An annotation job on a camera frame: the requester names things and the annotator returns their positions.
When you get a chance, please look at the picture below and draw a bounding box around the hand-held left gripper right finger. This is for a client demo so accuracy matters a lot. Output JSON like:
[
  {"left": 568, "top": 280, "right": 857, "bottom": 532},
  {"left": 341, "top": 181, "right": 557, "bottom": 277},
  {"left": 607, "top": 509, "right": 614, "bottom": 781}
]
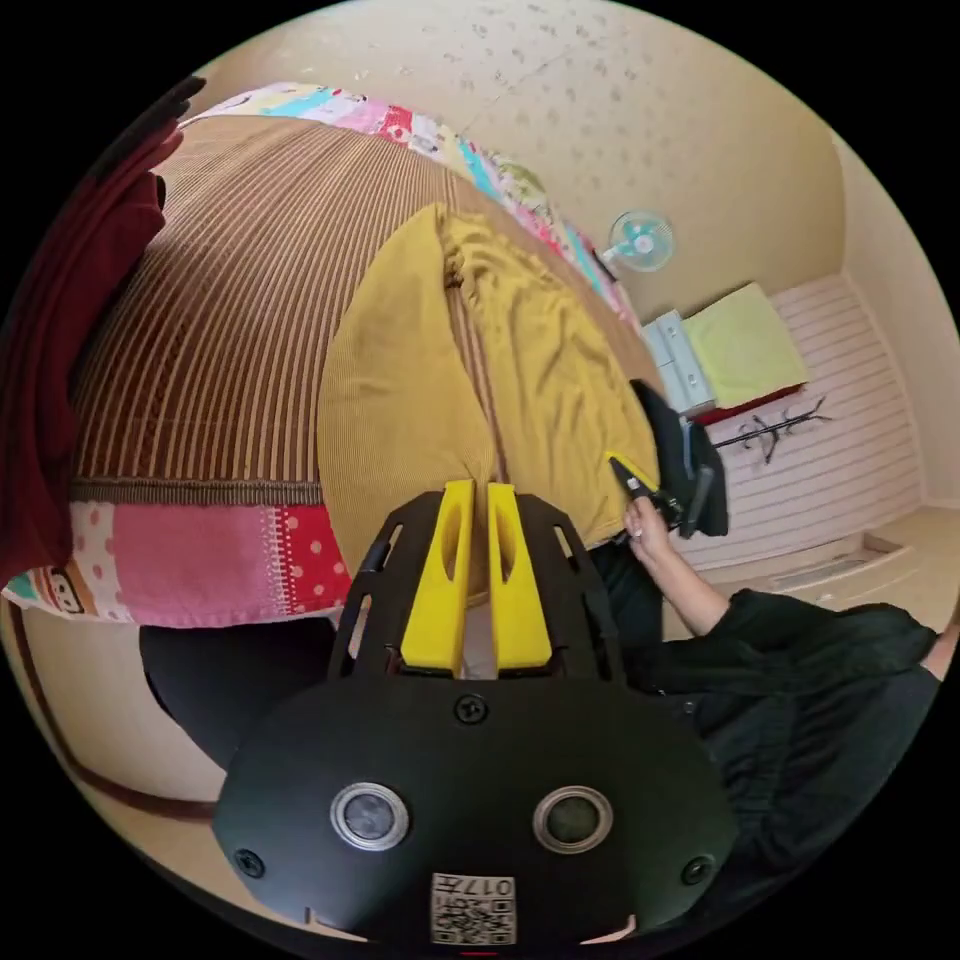
[{"left": 487, "top": 483, "right": 554, "bottom": 671}]

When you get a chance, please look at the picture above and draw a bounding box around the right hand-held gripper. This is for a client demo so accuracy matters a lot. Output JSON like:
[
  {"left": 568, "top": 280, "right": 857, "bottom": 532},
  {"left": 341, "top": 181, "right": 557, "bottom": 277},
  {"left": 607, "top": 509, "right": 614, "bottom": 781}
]
[{"left": 605, "top": 378, "right": 732, "bottom": 541}]

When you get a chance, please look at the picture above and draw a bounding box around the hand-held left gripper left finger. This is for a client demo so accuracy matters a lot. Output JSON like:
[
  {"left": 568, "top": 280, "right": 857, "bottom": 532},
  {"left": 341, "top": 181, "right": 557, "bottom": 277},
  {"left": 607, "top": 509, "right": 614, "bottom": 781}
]
[{"left": 399, "top": 479, "right": 476, "bottom": 671}]

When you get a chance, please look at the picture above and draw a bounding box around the mustard brown long sleeve shirt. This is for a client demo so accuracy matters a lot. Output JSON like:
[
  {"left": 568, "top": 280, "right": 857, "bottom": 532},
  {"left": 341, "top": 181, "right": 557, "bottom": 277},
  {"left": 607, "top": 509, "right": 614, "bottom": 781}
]
[{"left": 317, "top": 202, "right": 663, "bottom": 606}]

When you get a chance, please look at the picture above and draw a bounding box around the person's right forearm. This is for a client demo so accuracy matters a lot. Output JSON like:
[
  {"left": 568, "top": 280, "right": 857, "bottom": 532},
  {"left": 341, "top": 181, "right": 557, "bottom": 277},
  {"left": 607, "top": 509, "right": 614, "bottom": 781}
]
[{"left": 650, "top": 541, "right": 742, "bottom": 640}]

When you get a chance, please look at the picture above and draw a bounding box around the person's right hand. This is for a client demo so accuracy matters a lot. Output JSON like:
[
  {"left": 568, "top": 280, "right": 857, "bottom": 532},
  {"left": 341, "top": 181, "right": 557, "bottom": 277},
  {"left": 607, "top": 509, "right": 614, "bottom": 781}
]
[{"left": 623, "top": 496, "right": 682, "bottom": 573}]

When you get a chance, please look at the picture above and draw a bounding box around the black coat rack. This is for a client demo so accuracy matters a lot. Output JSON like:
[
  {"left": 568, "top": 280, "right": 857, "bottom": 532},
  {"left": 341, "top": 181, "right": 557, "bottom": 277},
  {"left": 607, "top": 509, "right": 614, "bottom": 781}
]
[{"left": 712, "top": 395, "right": 835, "bottom": 471}]

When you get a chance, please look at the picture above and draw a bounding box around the white cupboard with green cloth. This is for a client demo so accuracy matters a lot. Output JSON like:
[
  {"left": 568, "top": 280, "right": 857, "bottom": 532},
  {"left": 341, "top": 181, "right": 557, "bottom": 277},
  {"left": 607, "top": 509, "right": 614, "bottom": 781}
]
[{"left": 641, "top": 282, "right": 812, "bottom": 427}]

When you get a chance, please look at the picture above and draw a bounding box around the person's body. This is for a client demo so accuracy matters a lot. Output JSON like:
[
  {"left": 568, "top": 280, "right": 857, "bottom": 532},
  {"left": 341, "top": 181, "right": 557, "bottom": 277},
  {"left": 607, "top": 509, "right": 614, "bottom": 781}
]
[{"left": 138, "top": 536, "right": 960, "bottom": 943}]

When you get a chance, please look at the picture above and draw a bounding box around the bed with striped woven mat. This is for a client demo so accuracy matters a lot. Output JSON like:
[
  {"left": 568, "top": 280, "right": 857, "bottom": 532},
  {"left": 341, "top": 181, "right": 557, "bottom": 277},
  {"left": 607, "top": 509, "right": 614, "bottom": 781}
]
[{"left": 0, "top": 79, "right": 655, "bottom": 628}]

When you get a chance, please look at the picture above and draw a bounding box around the pile of clothes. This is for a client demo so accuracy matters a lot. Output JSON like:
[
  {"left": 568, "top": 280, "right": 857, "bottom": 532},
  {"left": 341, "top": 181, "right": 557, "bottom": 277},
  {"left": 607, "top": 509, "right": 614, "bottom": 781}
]
[{"left": 0, "top": 74, "right": 208, "bottom": 595}]

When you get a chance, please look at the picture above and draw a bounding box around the teal wall fan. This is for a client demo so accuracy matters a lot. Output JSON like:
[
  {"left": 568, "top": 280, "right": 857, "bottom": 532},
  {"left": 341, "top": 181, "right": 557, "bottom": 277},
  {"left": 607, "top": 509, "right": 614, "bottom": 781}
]
[{"left": 602, "top": 209, "right": 677, "bottom": 274}]

